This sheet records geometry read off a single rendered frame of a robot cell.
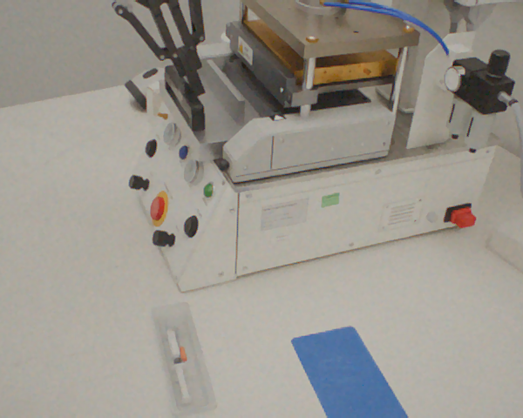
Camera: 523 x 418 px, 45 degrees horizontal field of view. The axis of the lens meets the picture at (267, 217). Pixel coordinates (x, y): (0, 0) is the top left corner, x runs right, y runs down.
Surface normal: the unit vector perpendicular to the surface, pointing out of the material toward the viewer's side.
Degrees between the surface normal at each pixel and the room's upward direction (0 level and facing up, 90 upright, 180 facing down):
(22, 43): 90
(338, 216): 90
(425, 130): 90
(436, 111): 90
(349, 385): 0
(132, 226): 0
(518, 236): 0
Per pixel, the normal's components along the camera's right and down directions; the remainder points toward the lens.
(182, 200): -0.81, -0.17
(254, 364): 0.06, -0.80
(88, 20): 0.53, 0.53
